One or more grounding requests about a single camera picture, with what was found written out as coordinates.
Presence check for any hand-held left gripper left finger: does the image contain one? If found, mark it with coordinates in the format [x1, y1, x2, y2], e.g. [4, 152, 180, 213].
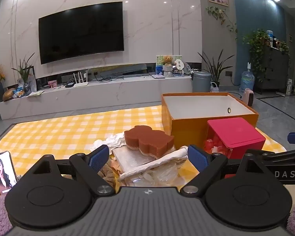
[22, 145, 115, 196]

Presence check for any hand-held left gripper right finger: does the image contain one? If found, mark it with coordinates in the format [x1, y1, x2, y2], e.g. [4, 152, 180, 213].
[182, 145, 277, 196]

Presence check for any orange cardboard box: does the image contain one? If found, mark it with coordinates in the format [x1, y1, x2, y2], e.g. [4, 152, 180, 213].
[161, 92, 259, 150]

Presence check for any clear plastic bag with papers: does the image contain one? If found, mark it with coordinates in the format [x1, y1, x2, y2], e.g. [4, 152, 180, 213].
[119, 146, 188, 180]

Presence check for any brown sponge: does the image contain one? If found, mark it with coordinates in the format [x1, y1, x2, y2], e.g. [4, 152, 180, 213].
[124, 125, 174, 159]

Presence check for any brown plush toy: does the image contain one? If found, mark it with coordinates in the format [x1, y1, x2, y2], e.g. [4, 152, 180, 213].
[98, 159, 119, 193]

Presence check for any white crumpled tissue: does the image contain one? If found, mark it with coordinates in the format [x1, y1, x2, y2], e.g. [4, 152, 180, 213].
[90, 131, 128, 154]

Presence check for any yellow checkered mat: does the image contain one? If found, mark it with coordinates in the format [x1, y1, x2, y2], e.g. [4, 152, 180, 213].
[0, 104, 287, 202]

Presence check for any red box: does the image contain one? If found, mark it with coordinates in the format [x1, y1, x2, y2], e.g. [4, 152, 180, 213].
[204, 117, 266, 179]

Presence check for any pink space heater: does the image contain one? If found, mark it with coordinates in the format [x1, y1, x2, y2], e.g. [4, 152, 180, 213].
[243, 88, 254, 108]

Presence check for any white marble television console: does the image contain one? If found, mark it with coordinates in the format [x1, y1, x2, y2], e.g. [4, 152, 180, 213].
[0, 75, 194, 121]

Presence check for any dark grey cabinet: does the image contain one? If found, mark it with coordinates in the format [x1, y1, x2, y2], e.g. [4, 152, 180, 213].
[256, 45, 290, 94]

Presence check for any blue water jug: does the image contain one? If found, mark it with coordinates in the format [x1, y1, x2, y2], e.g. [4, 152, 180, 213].
[240, 62, 255, 93]

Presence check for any grey trash bin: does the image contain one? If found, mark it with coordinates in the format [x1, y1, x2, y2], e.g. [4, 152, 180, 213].
[192, 70, 212, 93]

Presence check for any white router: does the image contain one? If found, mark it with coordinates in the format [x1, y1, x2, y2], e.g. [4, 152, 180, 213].
[71, 71, 89, 87]

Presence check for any long-leaf potted plant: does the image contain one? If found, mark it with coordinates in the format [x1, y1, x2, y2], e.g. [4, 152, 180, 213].
[198, 50, 233, 89]

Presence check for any smartphone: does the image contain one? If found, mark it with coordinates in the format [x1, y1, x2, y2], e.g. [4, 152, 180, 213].
[0, 151, 17, 196]

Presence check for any teddy bear gift display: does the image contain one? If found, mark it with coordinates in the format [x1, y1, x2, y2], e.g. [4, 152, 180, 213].
[156, 55, 183, 76]

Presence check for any leafy plant on cabinet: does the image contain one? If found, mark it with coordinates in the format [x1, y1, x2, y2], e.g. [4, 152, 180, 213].
[243, 29, 271, 80]

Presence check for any teddy bear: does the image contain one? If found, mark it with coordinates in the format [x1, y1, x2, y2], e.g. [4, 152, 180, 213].
[161, 55, 174, 67]

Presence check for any golden bowl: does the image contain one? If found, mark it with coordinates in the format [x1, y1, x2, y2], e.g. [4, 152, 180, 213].
[3, 88, 17, 102]

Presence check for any potted grass plant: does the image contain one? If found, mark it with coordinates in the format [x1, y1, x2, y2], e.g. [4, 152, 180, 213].
[11, 53, 35, 84]

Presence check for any hanging vine plant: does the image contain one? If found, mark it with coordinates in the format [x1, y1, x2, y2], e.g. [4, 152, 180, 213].
[206, 6, 238, 40]

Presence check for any wall television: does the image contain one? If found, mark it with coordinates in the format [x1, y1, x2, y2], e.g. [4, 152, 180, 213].
[39, 2, 124, 65]

